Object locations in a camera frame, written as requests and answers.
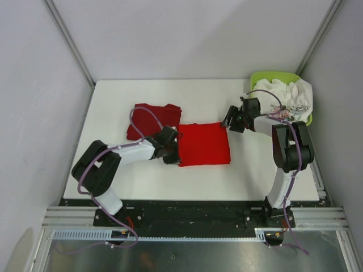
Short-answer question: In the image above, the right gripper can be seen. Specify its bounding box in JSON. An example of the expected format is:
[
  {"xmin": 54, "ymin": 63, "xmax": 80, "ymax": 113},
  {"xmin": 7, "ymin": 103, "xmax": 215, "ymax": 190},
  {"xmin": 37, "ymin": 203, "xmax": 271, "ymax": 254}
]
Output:
[{"xmin": 220, "ymin": 106, "xmax": 248, "ymax": 134}]

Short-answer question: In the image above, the bright red kungfu t-shirt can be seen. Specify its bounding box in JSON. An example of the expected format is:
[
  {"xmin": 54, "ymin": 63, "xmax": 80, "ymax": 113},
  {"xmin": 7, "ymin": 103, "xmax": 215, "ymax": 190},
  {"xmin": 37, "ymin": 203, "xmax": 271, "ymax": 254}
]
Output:
[{"xmin": 179, "ymin": 122, "xmax": 231, "ymax": 167}]

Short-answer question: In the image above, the white printed t-shirt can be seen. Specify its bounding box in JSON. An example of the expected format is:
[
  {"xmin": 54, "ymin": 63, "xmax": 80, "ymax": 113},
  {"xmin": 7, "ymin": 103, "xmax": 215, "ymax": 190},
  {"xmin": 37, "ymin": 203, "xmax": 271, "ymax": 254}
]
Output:
[{"xmin": 243, "ymin": 79, "xmax": 313, "ymax": 123}]

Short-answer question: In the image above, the dark red shirt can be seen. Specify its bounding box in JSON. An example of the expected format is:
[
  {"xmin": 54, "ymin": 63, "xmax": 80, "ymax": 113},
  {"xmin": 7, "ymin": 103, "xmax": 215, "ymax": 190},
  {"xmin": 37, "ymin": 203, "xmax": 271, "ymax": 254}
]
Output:
[{"xmin": 132, "ymin": 103, "xmax": 182, "ymax": 136}]

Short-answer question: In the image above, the purple cable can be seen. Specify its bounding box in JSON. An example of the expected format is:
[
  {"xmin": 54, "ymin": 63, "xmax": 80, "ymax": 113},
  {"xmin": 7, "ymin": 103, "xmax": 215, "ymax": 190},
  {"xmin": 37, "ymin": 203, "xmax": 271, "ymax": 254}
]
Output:
[
  {"xmin": 77, "ymin": 106, "xmax": 140, "ymax": 249},
  {"xmin": 245, "ymin": 89, "xmax": 310, "ymax": 256}
]

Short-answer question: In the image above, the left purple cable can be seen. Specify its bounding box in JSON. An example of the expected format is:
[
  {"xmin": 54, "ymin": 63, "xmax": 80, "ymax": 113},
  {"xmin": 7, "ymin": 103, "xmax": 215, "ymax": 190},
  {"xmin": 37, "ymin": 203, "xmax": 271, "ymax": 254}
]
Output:
[{"xmin": 77, "ymin": 106, "xmax": 140, "ymax": 249}]

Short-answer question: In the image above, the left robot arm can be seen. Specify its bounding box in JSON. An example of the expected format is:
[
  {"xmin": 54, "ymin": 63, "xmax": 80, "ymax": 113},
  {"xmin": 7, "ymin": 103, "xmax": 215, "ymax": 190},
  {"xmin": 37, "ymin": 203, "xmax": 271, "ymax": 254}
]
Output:
[{"xmin": 71, "ymin": 126, "xmax": 183, "ymax": 227}]

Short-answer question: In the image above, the green plastic basket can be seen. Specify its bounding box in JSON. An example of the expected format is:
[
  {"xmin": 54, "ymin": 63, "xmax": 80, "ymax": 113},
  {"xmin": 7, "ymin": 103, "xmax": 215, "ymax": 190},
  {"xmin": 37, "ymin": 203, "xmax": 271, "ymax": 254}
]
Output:
[{"xmin": 250, "ymin": 71, "xmax": 313, "ymax": 125}]

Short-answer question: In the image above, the white cable duct rail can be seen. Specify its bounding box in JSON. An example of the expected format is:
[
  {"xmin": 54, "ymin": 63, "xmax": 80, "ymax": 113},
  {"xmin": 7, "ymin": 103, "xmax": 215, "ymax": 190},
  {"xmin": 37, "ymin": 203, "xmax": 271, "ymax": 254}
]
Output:
[{"xmin": 52, "ymin": 228, "xmax": 272, "ymax": 242}]

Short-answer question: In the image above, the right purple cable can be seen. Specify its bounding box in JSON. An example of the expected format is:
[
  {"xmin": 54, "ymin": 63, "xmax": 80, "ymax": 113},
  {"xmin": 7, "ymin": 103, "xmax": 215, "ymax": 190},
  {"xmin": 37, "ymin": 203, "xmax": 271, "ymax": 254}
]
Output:
[{"xmin": 245, "ymin": 89, "xmax": 310, "ymax": 256}]

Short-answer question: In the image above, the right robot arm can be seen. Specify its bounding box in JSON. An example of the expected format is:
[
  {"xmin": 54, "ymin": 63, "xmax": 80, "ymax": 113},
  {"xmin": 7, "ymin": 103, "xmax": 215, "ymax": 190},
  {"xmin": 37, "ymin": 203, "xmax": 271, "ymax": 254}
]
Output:
[{"xmin": 222, "ymin": 98, "xmax": 315, "ymax": 227}]

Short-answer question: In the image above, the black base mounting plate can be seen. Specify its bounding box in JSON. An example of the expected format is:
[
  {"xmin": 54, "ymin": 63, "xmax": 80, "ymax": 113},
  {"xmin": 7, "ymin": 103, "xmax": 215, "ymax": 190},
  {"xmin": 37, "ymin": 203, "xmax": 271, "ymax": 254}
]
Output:
[{"xmin": 93, "ymin": 200, "xmax": 296, "ymax": 237}]

